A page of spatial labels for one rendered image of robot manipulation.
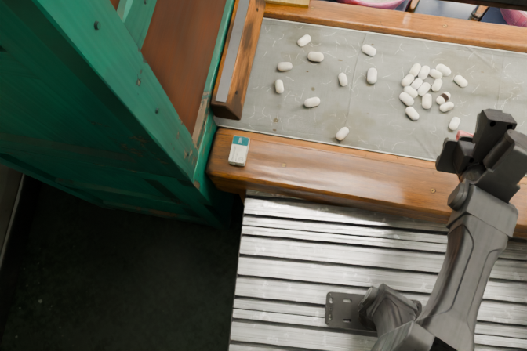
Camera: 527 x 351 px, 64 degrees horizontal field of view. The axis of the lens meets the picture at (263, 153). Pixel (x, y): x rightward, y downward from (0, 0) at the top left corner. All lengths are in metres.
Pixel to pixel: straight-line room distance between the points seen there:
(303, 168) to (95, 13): 0.60
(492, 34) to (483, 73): 0.09
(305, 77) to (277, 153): 0.21
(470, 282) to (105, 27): 0.51
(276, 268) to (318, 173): 0.23
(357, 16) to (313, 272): 0.60
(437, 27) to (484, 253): 0.63
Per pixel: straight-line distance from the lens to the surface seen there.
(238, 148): 0.91
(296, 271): 0.98
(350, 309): 0.98
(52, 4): 0.38
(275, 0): 1.09
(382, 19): 1.10
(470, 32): 1.14
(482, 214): 0.66
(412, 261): 1.02
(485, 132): 0.75
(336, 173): 0.92
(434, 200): 0.95
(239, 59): 0.92
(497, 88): 1.12
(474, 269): 0.62
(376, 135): 0.98
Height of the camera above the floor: 1.65
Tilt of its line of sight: 72 degrees down
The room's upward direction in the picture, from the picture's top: 8 degrees counter-clockwise
